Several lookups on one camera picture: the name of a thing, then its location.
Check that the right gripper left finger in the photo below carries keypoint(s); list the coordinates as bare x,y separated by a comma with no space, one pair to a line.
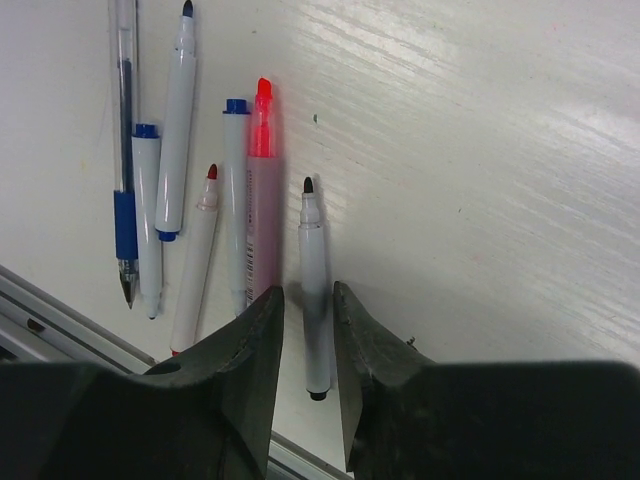
206,413

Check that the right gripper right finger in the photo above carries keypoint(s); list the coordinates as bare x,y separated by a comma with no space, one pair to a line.
404,416

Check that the thin pen black cap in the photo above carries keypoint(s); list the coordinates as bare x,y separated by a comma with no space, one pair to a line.
315,292

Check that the thin white red-tipped pen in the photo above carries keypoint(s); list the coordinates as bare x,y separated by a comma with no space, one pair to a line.
196,265

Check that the blue ballpoint pen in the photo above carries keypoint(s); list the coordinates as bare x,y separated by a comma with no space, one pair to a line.
124,91

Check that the translucent red pen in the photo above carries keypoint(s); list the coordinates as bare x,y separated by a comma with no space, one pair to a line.
263,195

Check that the white marker blue cap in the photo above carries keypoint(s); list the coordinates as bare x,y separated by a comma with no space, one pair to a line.
177,129

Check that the uncapped white blue marker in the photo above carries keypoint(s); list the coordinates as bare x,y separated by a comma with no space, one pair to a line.
236,123

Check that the aluminium front rail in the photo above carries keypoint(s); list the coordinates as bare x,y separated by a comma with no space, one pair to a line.
37,327

